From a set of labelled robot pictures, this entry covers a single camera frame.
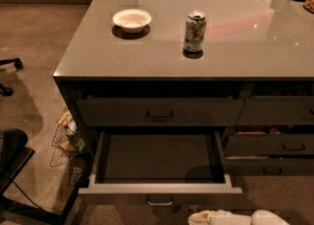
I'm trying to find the dark cabinet frame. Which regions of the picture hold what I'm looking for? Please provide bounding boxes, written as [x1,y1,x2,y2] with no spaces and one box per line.
[57,78,313,175]

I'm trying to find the white paper bowl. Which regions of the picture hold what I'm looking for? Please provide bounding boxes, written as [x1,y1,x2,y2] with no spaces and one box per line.
[113,9,152,33]

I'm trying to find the drawer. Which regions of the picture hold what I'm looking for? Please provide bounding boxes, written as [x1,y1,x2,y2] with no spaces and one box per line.
[227,158,314,176]
[236,96,314,125]
[224,134,314,156]
[79,133,242,206]
[77,97,244,127]

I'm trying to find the green and white soda can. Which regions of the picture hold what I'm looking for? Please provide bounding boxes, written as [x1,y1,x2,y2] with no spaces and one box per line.
[183,10,207,53]

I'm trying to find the black chair base wheels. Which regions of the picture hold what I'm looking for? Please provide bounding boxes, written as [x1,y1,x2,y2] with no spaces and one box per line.
[0,57,25,97]

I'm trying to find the snack bag on counter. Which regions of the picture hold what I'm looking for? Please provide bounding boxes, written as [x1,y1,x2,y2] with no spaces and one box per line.
[303,0,314,14]

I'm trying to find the wire basket with trash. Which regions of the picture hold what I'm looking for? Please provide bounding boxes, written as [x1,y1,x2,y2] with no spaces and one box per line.
[50,108,86,187]

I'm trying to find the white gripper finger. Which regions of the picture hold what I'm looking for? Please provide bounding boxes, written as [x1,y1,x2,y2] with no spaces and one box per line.
[187,210,213,225]

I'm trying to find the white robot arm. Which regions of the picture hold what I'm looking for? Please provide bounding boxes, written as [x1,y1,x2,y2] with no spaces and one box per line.
[187,209,289,225]

